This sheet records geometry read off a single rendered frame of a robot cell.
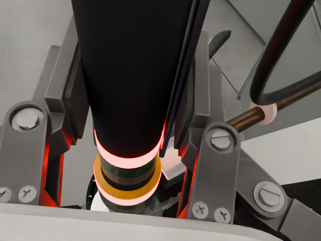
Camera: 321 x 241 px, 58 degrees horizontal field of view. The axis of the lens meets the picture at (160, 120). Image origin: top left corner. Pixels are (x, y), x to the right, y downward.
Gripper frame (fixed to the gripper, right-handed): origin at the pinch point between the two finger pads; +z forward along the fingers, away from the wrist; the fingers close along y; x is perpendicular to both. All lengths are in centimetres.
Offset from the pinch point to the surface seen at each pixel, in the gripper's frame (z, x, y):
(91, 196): 8.4, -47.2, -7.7
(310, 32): 98, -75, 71
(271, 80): 102, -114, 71
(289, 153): 20, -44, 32
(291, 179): 15, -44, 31
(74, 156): 65, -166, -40
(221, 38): 30.4, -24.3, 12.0
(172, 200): 7.3, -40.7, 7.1
